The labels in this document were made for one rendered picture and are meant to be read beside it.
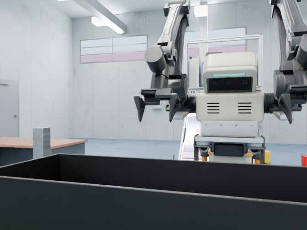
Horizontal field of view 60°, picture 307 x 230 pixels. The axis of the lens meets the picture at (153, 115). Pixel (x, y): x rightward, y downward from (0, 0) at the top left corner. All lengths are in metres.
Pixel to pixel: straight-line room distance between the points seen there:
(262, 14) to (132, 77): 5.56
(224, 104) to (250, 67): 0.18
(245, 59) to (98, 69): 11.05
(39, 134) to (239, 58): 0.80
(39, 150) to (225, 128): 0.72
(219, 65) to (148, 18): 10.65
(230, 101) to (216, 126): 0.12
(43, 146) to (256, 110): 0.81
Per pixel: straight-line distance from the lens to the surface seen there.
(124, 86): 11.42
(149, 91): 0.85
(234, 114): 1.14
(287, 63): 1.11
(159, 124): 10.91
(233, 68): 1.09
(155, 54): 0.83
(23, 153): 4.21
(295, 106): 1.18
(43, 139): 0.68
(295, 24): 0.99
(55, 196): 0.31
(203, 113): 1.15
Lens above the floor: 1.14
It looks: 1 degrees down
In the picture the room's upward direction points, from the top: straight up
